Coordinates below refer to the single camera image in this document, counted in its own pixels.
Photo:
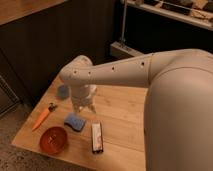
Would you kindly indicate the red bowl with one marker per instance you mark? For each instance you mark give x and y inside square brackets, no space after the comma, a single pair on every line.
[53,140]

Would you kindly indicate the metal shelf rack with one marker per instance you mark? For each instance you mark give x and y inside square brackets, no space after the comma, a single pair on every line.
[196,17]

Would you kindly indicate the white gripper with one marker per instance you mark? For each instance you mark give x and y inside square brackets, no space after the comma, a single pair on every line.
[82,96]

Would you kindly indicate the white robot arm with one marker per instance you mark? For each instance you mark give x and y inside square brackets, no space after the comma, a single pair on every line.
[178,112]

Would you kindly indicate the orange toy carrot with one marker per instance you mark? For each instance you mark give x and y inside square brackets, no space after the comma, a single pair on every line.
[43,115]

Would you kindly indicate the blue cup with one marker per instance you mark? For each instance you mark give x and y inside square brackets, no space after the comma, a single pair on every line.
[63,92]

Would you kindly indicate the blue sponge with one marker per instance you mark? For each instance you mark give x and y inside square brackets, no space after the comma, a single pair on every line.
[75,122]

